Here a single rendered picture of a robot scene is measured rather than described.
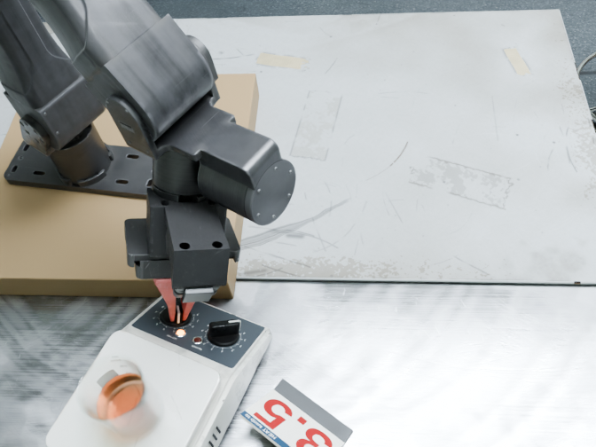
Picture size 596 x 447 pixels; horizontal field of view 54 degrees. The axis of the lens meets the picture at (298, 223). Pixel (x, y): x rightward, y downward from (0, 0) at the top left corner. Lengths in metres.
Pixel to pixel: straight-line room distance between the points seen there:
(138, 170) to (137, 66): 0.31
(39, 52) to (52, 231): 0.22
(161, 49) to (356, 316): 0.36
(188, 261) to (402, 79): 0.52
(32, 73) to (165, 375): 0.31
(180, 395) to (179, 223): 0.16
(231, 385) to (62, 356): 0.22
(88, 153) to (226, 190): 0.30
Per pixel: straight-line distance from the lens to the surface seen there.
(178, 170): 0.50
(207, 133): 0.47
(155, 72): 0.45
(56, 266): 0.72
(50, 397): 0.70
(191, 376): 0.56
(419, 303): 0.67
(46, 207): 0.77
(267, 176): 0.45
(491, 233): 0.73
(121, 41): 0.45
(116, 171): 0.76
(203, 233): 0.47
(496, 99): 0.88
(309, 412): 0.62
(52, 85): 0.65
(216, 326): 0.60
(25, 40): 0.62
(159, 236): 0.52
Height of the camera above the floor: 1.50
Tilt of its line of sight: 56 degrees down
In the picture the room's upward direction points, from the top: 7 degrees counter-clockwise
